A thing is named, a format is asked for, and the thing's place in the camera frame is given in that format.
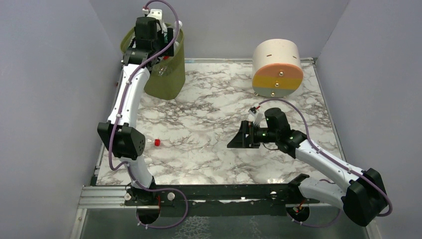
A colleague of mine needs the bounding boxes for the green plastic waste bin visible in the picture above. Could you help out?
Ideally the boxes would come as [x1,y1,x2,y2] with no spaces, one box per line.
[120,28,186,100]

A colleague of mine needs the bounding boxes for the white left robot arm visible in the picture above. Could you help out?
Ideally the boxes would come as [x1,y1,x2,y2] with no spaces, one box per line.
[97,11,182,201]

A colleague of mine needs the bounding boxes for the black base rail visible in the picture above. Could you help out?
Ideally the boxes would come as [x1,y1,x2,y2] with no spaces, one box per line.
[124,174,317,219]

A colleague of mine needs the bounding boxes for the cream cylinder with coloured face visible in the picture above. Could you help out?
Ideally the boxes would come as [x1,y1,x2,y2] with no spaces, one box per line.
[252,39,304,98]

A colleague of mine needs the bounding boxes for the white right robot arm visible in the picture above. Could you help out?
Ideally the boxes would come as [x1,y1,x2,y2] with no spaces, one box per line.
[227,107,388,227]

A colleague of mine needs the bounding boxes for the clear bottle red blue label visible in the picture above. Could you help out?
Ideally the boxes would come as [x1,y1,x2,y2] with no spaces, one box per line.
[145,138,161,147]

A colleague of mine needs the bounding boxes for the clear bottle dark green label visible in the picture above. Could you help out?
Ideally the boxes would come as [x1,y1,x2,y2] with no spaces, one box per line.
[173,20,183,52]

